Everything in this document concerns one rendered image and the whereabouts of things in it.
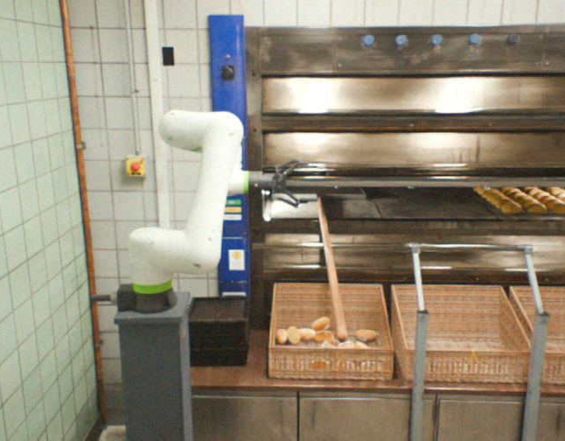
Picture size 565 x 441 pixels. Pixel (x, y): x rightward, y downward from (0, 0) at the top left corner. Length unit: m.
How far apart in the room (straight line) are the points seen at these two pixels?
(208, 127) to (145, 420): 0.95
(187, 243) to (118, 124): 1.34
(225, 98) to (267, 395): 1.37
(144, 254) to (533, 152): 1.96
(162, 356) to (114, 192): 1.33
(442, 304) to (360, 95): 1.13
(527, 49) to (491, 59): 0.17
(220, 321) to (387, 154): 1.12
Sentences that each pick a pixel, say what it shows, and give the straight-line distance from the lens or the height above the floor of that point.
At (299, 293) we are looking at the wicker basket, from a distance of 3.03.
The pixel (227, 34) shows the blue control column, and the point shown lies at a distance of 2.84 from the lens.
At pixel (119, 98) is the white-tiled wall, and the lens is 2.99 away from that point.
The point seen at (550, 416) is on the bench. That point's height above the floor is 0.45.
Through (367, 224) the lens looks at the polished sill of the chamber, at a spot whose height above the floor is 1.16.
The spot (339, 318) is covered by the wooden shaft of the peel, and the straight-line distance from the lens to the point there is 1.80.
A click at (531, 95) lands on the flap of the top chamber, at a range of 3.04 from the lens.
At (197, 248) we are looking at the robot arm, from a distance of 1.75.
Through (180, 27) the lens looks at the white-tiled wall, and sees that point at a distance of 2.91.
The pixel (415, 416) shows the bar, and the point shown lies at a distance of 2.73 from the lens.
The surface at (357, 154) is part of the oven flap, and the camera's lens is 2.89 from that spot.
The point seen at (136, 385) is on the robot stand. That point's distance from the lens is 1.98.
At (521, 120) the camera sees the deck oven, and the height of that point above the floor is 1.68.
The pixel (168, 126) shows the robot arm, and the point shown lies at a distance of 1.95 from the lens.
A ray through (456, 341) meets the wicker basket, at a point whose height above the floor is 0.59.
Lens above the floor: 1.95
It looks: 15 degrees down
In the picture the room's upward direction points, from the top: straight up
